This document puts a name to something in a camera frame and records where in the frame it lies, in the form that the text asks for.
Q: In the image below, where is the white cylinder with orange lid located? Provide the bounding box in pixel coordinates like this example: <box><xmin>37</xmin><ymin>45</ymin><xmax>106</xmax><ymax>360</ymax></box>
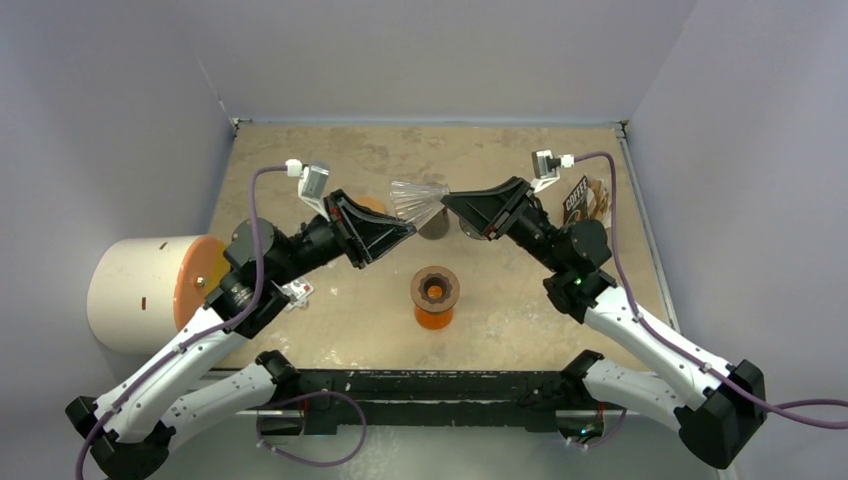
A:
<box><xmin>86</xmin><ymin>235</ymin><xmax>229</xmax><ymax>355</ymax></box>

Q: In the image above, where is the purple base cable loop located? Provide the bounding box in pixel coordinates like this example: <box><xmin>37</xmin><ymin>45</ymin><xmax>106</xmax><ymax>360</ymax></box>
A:
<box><xmin>255</xmin><ymin>389</ymin><xmax>368</xmax><ymax>468</ymax></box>

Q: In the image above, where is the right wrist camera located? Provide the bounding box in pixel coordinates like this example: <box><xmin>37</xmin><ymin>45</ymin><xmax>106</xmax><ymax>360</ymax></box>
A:
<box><xmin>531</xmin><ymin>150</ymin><xmax>562</xmax><ymax>194</ymax></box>

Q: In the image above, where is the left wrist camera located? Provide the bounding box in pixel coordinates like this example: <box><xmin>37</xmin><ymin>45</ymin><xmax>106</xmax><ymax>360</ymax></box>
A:
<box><xmin>298</xmin><ymin>162</ymin><xmax>330</xmax><ymax>218</ymax></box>

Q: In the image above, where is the clear glass dripper cone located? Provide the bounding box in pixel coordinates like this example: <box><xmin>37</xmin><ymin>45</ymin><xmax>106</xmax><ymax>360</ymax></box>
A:
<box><xmin>390</xmin><ymin>180</ymin><xmax>450</xmax><ymax>228</ymax></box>

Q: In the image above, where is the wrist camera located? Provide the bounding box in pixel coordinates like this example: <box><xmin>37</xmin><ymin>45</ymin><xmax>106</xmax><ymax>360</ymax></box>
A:
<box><xmin>298</xmin><ymin>162</ymin><xmax>330</xmax><ymax>218</ymax></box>
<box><xmin>531</xmin><ymin>150</ymin><xmax>562</xmax><ymax>194</ymax></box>

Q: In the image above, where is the coffee filter package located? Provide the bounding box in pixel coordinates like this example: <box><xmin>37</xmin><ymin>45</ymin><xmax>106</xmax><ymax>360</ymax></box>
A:
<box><xmin>563</xmin><ymin>175</ymin><xmax>612</xmax><ymax>230</ymax></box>

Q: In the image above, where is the orange glass carafe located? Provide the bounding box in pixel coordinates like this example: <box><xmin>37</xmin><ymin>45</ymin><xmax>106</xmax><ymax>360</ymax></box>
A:
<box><xmin>414</xmin><ymin>285</ymin><xmax>454</xmax><ymax>330</ymax></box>

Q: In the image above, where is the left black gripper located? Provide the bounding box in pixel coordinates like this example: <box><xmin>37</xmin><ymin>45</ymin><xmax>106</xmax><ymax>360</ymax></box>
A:
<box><xmin>268</xmin><ymin>189</ymin><xmax>414</xmax><ymax>287</ymax></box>

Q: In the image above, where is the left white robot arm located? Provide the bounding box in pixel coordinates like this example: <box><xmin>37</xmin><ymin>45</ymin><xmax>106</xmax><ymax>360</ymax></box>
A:
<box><xmin>65</xmin><ymin>190</ymin><xmax>416</xmax><ymax>479</ymax></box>

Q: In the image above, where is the smoked glass carafe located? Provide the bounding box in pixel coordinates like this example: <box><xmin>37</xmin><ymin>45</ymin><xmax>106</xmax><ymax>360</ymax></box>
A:
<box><xmin>418</xmin><ymin>182</ymin><xmax>450</xmax><ymax>240</ymax></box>

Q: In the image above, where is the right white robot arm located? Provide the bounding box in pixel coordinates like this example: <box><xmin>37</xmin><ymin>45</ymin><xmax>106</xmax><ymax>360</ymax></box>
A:
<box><xmin>441</xmin><ymin>177</ymin><xmax>767</xmax><ymax>469</ymax></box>

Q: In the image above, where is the dark wooden dripper ring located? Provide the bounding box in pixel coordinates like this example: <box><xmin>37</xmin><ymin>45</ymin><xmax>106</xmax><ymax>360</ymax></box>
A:
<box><xmin>409</xmin><ymin>265</ymin><xmax>461</xmax><ymax>314</ymax></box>

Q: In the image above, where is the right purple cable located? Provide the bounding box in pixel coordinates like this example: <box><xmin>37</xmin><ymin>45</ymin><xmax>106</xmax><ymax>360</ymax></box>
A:
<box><xmin>559</xmin><ymin>151</ymin><xmax>848</xmax><ymax>430</ymax></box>

